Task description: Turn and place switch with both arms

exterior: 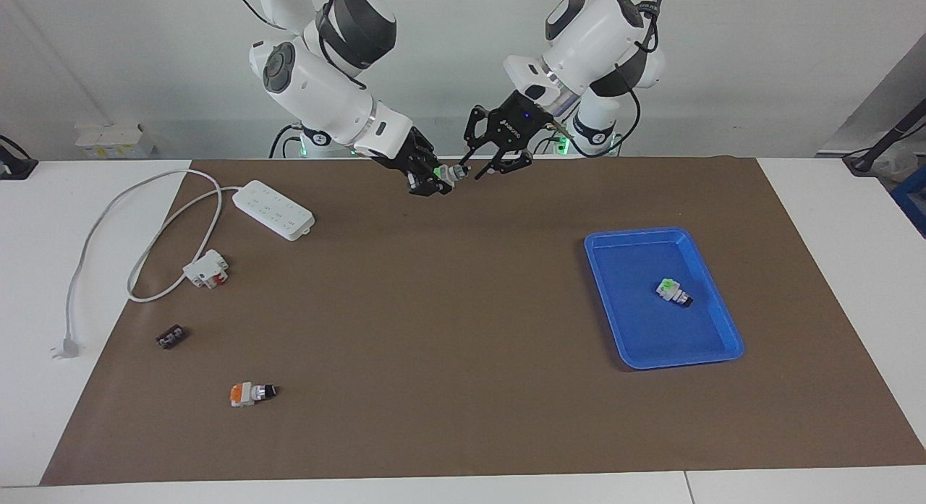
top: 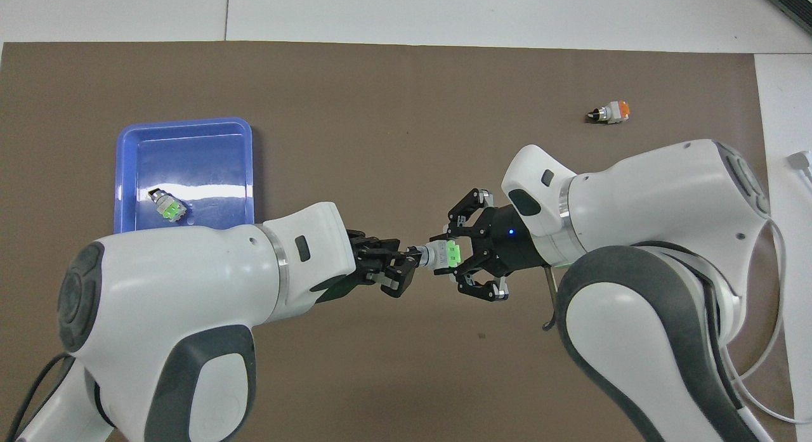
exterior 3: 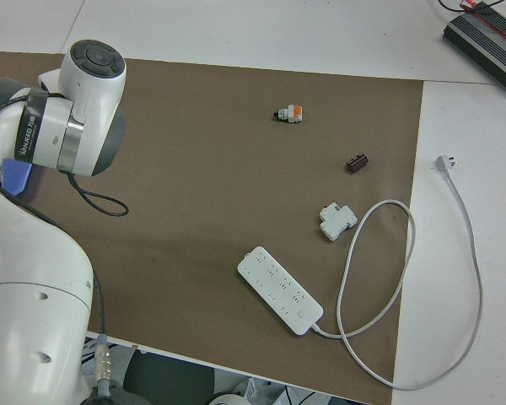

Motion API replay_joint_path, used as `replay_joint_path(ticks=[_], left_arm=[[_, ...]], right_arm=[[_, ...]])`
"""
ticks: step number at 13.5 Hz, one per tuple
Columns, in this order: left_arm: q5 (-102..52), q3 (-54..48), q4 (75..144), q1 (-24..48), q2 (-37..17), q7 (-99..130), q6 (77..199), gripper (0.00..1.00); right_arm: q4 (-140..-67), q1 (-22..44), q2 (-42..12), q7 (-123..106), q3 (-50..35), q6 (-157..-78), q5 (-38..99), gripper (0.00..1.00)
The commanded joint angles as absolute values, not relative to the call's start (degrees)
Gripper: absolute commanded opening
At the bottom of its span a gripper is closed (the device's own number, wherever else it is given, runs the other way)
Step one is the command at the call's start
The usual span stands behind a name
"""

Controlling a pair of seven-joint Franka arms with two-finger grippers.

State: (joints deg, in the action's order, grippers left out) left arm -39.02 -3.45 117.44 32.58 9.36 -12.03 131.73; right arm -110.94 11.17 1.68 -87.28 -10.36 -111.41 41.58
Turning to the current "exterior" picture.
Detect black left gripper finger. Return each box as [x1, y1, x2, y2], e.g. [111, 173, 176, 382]
[456, 106, 489, 181]
[477, 151, 534, 181]

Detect white power strip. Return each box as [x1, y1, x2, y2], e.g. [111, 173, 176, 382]
[232, 180, 316, 242]

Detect brown table mat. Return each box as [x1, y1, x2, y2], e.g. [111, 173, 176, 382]
[40, 156, 926, 487]

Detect blue plastic tray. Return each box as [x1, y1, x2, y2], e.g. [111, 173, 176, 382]
[584, 227, 745, 370]

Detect white and red contact block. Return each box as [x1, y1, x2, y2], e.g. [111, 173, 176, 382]
[182, 249, 229, 289]

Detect black stand pole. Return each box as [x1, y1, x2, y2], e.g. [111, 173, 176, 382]
[843, 99, 926, 176]

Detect clear plastic bag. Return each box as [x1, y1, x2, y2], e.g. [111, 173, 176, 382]
[872, 132, 921, 183]

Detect black clamp base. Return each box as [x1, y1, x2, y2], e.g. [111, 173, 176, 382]
[0, 135, 38, 181]

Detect blue crate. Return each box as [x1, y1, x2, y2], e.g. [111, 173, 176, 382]
[890, 164, 926, 237]

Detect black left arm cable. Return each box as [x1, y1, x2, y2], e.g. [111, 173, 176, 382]
[611, 0, 665, 149]

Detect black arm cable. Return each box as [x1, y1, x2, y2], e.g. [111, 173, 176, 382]
[611, 0, 665, 149]
[230, 0, 342, 65]

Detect black right base cable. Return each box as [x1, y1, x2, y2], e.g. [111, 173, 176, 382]
[270, 124, 301, 159]

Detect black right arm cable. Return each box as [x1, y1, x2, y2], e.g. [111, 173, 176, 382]
[230, 0, 342, 65]

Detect orange selector switch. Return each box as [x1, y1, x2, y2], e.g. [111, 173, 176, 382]
[230, 381, 279, 408]

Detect white boxes by wall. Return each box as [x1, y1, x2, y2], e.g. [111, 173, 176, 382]
[75, 123, 154, 159]

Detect white power cord with plug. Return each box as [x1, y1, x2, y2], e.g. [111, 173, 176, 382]
[51, 169, 243, 360]

